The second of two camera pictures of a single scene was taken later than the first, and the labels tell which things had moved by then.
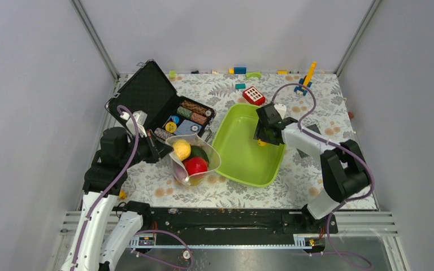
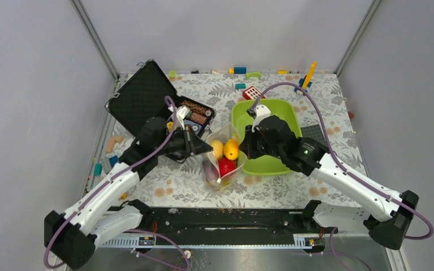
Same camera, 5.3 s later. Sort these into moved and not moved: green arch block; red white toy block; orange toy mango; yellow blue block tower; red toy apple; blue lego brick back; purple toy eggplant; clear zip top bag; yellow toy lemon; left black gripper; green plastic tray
Moved: red toy apple; clear zip top bag; purple toy eggplant; green plastic tray; left black gripper; yellow toy lemon; orange toy mango
Not moved: red white toy block; green arch block; yellow blue block tower; blue lego brick back
